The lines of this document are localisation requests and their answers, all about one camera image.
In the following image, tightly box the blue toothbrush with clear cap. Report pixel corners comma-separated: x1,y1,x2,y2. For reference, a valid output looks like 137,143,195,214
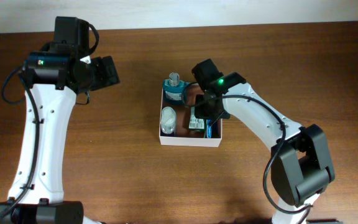
204,119,218,139

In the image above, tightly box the teal mouthwash bottle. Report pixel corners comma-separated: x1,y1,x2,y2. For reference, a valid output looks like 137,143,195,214
163,72,189,105

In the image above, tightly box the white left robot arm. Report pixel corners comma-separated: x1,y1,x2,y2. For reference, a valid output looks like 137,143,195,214
0,17,119,224

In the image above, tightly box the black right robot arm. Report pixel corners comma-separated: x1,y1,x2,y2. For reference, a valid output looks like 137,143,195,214
191,59,335,223

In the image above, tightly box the pink open cardboard box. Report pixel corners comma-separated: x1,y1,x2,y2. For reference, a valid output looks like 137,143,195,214
158,91,223,147

